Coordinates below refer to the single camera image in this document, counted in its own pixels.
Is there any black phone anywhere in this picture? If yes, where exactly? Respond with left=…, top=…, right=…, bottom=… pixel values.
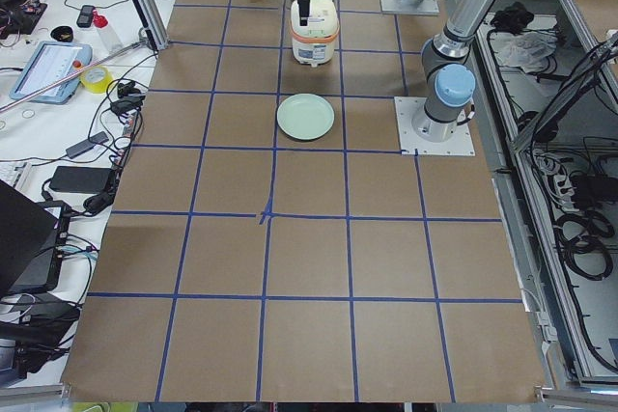
left=76, top=5, right=96, bottom=28

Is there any blue teach pendant tablet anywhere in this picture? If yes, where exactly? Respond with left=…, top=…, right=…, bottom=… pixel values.
left=9, top=41, right=93, bottom=104

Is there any red cap bottle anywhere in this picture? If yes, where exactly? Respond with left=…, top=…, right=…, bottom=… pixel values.
left=93, top=10, right=123, bottom=53

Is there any black laptop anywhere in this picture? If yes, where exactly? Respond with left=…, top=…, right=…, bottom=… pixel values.
left=1, top=182, right=70, bottom=296

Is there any yellow tape roll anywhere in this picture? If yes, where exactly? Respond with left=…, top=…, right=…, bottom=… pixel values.
left=79, top=66, right=113, bottom=94

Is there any green plate near lemon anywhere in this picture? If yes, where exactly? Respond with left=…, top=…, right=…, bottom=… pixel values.
left=276, top=94, right=335, bottom=141

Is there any black power brick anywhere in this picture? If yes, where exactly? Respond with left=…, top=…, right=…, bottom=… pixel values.
left=49, top=166, right=113, bottom=194

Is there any metal rod tool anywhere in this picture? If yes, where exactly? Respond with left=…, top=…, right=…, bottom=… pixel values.
left=1, top=38, right=148, bottom=113

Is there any cream rice cooker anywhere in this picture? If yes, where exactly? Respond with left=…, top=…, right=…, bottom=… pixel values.
left=290, top=0, right=340, bottom=67

